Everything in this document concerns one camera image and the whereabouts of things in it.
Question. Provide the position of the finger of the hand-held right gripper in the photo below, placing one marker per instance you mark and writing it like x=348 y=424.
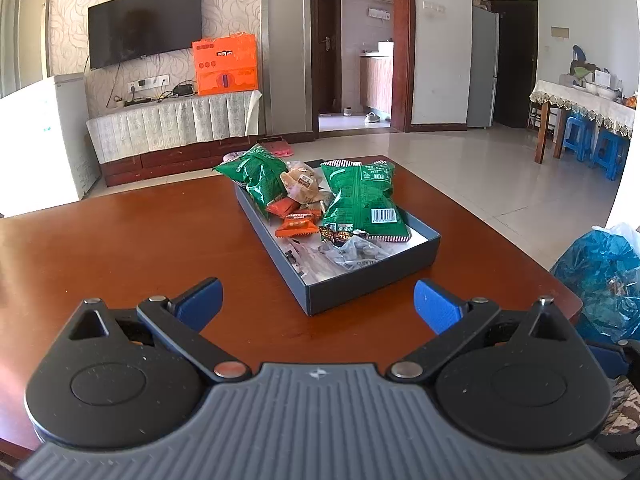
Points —
x=607 y=361

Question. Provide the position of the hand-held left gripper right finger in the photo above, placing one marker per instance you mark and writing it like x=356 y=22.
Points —
x=437 y=306

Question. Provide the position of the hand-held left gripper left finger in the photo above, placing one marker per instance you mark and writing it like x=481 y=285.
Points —
x=202 y=301

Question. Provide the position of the grey-blue cardboard box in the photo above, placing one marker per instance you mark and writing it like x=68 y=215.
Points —
x=370 y=285

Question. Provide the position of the orange snack packet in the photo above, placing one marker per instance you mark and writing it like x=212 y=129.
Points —
x=297 y=225

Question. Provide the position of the camouflage patterned clothing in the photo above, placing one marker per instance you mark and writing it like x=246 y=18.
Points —
x=622 y=405

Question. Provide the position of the blue plastic bag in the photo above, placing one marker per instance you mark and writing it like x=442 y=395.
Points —
x=600 y=280

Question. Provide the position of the silver snack packet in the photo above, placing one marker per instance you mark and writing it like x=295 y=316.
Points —
x=362 y=255

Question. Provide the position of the dark brown candy packet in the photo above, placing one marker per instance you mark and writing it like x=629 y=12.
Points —
x=342 y=236

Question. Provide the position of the red-orange snack packet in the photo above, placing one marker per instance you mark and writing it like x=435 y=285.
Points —
x=282 y=207

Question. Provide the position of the green snack bag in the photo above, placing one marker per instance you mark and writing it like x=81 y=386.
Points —
x=360 y=195
x=255 y=175

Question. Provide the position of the dark red TV cabinet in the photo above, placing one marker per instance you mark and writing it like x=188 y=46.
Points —
x=165 y=160

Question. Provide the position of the purple detergent bottle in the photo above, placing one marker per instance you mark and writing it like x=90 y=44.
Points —
x=232 y=156

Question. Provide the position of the bread snack packet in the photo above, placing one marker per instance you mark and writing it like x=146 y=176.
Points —
x=300 y=182

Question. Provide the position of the pink floor mat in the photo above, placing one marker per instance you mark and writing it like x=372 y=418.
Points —
x=277 y=147

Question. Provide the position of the patterned lace cabinet cloth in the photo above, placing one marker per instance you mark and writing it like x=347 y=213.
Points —
x=165 y=122

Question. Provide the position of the wooden dining table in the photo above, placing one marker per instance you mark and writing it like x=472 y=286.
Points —
x=541 y=135

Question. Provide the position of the blue plastic stool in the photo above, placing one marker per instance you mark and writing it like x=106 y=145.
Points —
x=577 y=135
x=610 y=152

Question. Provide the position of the black set-top box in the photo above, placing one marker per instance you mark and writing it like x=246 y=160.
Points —
x=184 y=90

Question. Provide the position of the white chest freezer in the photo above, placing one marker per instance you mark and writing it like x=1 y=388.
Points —
x=45 y=145

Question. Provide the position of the wooden kitchen cabinet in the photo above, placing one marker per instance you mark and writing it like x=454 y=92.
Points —
x=376 y=85

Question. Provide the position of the orange gift box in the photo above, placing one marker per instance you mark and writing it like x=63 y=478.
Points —
x=227 y=65

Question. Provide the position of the silver refrigerator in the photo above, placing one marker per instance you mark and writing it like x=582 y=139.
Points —
x=482 y=70

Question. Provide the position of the cream lace tablecloth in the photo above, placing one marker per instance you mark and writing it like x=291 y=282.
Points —
x=580 y=105

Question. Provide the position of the white box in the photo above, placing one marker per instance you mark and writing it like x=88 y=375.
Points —
x=602 y=78

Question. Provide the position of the white wall socket strip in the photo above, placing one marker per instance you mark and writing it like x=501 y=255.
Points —
x=148 y=82

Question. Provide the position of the black wall television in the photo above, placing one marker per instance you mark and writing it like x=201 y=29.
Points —
x=145 y=25

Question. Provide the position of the white wall water heater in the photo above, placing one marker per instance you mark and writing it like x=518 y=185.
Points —
x=378 y=13

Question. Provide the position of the white wall switch plate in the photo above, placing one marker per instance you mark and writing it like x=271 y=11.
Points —
x=433 y=7

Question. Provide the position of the beige wall panel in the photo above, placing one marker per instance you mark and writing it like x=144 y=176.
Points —
x=560 y=33

